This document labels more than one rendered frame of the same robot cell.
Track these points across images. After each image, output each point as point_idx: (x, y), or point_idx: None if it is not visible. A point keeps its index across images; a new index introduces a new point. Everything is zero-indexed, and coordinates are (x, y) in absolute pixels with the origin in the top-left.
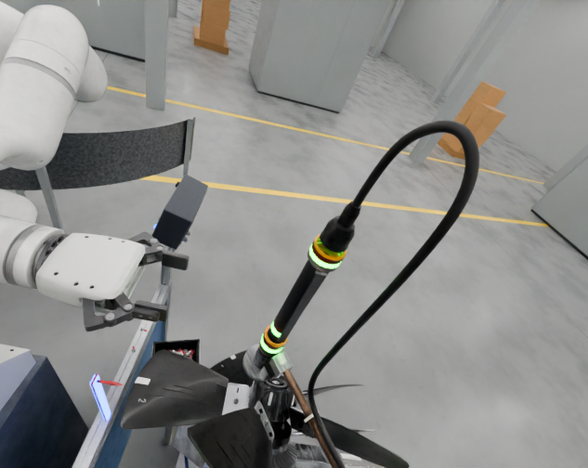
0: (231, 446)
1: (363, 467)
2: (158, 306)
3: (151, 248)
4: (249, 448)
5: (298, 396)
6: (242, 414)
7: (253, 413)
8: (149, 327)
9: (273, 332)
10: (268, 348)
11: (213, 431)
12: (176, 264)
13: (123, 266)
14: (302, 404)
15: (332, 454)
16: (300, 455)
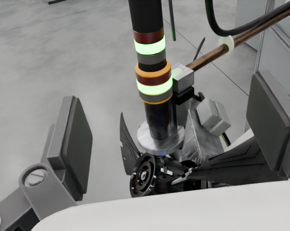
0: (255, 155)
1: (188, 111)
2: (271, 79)
3: (42, 198)
4: (241, 150)
5: (212, 54)
6: (205, 174)
7: (195, 173)
8: None
9: (161, 49)
10: (171, 77)
11: (254, 173)
12: (84, 144)
13: (195, 223)
14: (218, 51)
15: (254, 25)
16: (195, 156)
